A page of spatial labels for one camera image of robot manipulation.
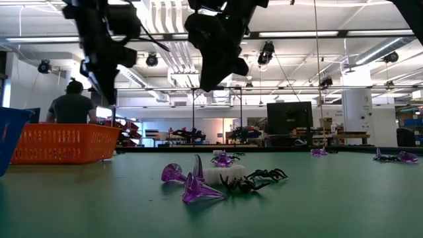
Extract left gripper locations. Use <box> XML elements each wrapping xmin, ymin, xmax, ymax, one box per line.
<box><xmin>79</xmin><ymin>38</ymin><xmax>138</xmax><ymax>106</ymax></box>

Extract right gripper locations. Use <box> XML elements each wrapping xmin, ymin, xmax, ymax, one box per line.
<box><xmin>184</xmin><ymin>13</ymin><xmax>248</xmax><ymax>93</ymax></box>

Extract person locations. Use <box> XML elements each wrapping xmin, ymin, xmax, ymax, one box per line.
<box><xmin>45</xmin><ymin>78</ymin><xmax>98</xmax><ymax>125</ymax></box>

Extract red storage bins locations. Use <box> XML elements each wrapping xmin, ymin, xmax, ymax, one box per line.
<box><xmin>114</xmin><ymin>120</ymin><xmax>141</xmax><ymax>148</ymax></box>

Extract orange plastic basket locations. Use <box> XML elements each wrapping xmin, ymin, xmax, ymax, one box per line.
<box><xmin>9</xmin><ymin>123</ymin><xmax>122</xmax><ymax>165</ymax></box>

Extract small dark monitor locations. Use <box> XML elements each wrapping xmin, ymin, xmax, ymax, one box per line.
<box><xmin>26</xmin><ymin>107</ymin><xmax>41</xmax><ymax>124</ymax></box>

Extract black computer monitor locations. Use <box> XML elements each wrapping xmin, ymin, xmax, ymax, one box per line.
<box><xmin>266</xmin><ymin>100</ymin><xmax>314</xmax><ymax>135</ymax></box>

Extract thin hanging rod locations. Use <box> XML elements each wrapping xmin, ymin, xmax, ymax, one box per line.
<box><xmin>313</xmin><ymin>0</ymin><xmax>328</xmax><ymax>148</ymax></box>

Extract blue plastic basket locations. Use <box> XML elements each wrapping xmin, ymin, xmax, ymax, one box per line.
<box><xmin>0</xmin><ymin>106</ymin><xmax>35</xmax><ymax>178</ymax></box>

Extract wooden desk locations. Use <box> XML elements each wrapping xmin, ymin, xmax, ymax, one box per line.
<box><xmin>312</xmin><ymin>131</ymin><xmax>371</xmax><ymax>146</ymax></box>

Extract white round column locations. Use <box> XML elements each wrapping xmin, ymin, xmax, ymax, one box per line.
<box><xmin>341</xmin><ymin>65</ymin><xmax>374</xmax><ymax>146</ymax></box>

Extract black office chair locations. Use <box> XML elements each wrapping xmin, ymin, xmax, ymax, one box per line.
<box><xmin>396</xmin><ymin>127</ymin><xmax>416</xmax><ymax>148</ymax></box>

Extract blue storage bins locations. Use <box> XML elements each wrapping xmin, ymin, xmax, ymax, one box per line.
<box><xmin>403</xmin><ymin>118</ymin><xmax>423</xmax><ymax>129</ymax></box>

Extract black overhead frame beam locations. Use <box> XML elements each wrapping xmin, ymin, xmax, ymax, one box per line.
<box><xmin>0</xmin><ymin>28</ymin><xmax>414</xmax><ymax>44</ymax></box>

